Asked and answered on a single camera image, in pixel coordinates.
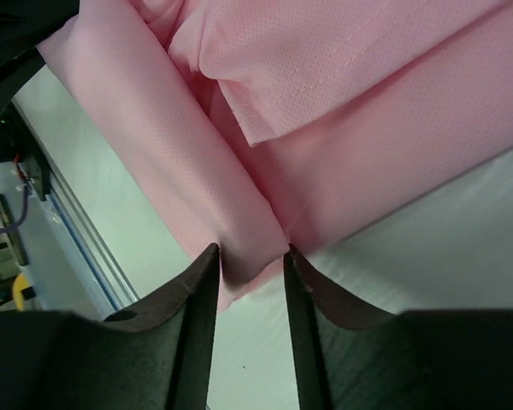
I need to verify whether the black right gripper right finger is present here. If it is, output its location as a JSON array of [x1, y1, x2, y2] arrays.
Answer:
[[283, 248, 513, 409]]

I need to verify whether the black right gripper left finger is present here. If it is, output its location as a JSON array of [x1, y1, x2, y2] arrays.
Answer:
[[0, 244, 220, 409]]

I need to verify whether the aluminium mounting rail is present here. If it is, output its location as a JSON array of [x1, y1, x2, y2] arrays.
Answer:
[[14, 103, 139, 313]]

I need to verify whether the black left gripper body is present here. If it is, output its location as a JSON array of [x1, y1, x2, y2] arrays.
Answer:
[[0, 0, 80, 161]]

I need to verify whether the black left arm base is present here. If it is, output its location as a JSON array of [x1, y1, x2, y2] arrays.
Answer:
[[14, 149, 50, 202]]

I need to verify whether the pink t shirt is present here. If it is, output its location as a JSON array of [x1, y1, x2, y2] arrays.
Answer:
[[38, 1, 513, 308]]

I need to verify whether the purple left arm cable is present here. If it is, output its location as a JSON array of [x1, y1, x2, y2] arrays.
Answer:
[[0, 187, 31, 234]]

